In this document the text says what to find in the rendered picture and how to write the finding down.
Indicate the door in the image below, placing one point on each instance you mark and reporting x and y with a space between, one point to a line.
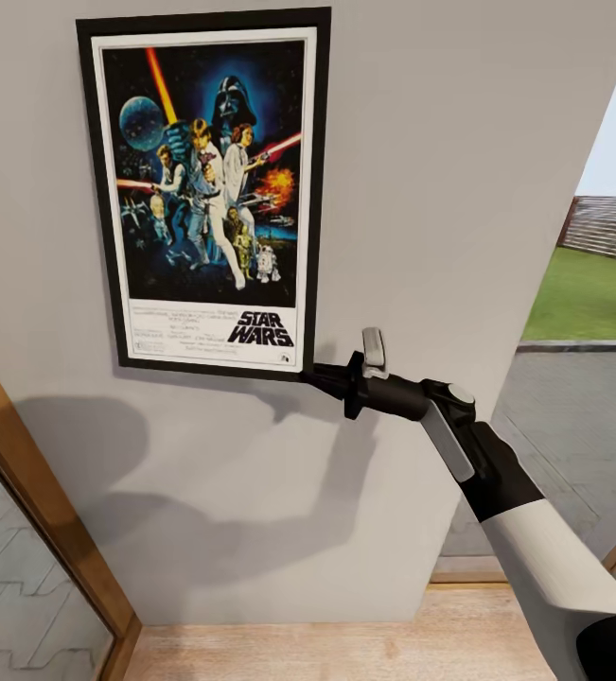
63 615

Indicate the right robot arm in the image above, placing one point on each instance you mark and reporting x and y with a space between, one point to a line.
566 595

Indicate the fixed window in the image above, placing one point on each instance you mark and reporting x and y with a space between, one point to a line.
557 405

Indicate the poster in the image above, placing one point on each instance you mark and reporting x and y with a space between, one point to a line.
208 136

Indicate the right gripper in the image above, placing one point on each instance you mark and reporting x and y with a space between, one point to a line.
348 383

